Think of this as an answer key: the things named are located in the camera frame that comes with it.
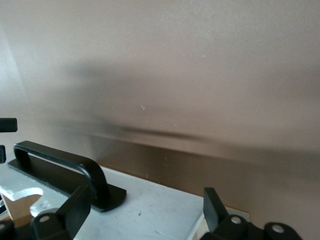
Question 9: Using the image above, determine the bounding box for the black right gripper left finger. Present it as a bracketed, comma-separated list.
[29, 185, 91, 240]

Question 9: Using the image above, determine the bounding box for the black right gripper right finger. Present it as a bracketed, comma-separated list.
[199, 187, 263, 240]

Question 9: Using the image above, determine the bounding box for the black drawer handle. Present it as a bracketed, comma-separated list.
[7, 140, 127, 213]

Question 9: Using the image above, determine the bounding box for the light wooden drawer cabinet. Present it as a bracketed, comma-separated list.
[4, 194, 251, 222]

